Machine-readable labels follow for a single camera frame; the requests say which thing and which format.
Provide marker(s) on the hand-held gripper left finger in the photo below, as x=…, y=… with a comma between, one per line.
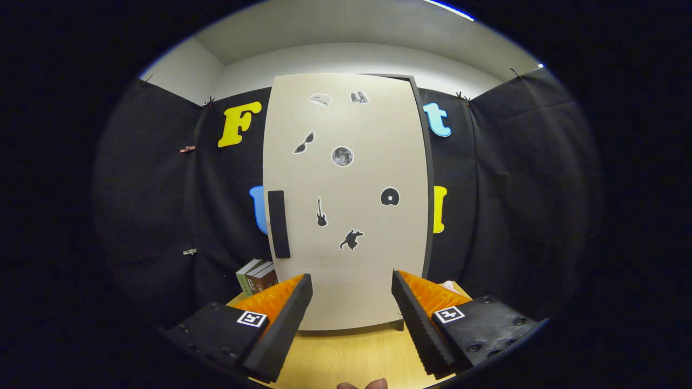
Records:
x=281, y=335

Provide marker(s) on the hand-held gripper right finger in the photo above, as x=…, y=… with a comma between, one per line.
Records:
x=419, y=329

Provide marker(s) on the beige cabinet door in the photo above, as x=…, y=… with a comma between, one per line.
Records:
x=357, y=124

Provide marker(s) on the small pale object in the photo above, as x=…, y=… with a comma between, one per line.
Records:
x=448, y=285

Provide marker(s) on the dark brown book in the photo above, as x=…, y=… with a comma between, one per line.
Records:
x=267, y=280

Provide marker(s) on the green book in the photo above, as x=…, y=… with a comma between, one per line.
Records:
x=244, y=276

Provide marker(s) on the grey cabinet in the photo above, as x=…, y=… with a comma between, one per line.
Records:
x=431, y=167

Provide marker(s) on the black backdrop cloth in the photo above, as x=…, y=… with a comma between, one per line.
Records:
x=513, y=189

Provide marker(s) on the black cloth clip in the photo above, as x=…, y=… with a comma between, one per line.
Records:
x=208, y=101
x=460, y=97
x=513, y=72

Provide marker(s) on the long ceiling light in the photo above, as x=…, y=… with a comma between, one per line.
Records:
x=448, y=9

